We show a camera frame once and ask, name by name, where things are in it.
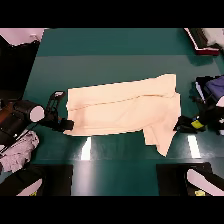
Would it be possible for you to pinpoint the blue garment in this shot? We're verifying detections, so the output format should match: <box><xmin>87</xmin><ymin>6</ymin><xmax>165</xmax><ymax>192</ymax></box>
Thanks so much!
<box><xmin>203</xmin><ymin>75</ymin><xmax>224</xmax><ymax>100</ymax></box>

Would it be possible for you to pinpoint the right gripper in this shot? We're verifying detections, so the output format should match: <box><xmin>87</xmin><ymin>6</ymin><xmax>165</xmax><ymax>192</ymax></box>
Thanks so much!
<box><xmin>173</xmin><ymin>114</ymin><xmax>205</xmax><ymax>134</ymax></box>

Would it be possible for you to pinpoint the cream shirt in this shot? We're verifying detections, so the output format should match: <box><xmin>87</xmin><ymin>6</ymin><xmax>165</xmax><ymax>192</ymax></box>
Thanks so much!
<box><xmin>63</xmin><ymin>73</ymin><xmax>182</xmax><ymax>158</ymax></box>

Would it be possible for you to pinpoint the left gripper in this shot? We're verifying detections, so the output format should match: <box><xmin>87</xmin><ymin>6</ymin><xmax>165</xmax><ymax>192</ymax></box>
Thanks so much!
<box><xmin>57</xmin><ymin>117</ymin><xmax>75</xmax><ymax>133</ymax></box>

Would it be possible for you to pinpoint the pale lilac garment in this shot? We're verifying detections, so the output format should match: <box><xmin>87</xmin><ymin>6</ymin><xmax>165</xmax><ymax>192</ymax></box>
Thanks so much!
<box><xmin>0</xmin><ymin>130</ymin><xmax>41</xmax><ymax>174</ymax></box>

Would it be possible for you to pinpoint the black garment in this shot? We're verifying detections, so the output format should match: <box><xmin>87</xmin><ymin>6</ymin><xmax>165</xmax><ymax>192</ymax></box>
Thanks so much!
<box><xmin>188</xmin><ymin>27</ymin><xmax>210</xmax><ymax>50</ymax></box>

